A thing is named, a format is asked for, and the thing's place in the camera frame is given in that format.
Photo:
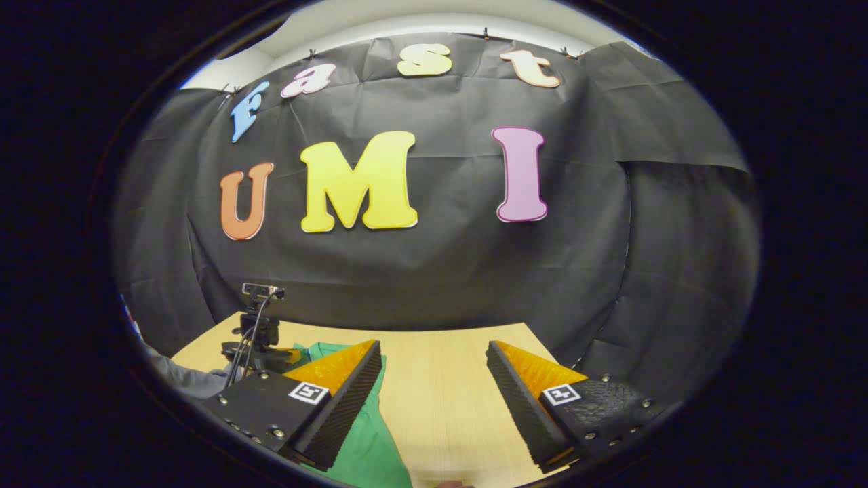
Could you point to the black backdrop cloth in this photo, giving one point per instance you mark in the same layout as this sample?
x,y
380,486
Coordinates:
x,y
441,278

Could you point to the green T-shirt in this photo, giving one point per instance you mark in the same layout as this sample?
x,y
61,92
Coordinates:
x,y
369,447

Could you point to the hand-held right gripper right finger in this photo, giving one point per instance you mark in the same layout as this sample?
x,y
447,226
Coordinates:
x,y
519,407

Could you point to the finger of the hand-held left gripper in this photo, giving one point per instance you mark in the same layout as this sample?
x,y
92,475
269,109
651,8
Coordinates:
x,y
281,358

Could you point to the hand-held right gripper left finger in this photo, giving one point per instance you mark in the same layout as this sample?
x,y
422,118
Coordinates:
x,y
352,400

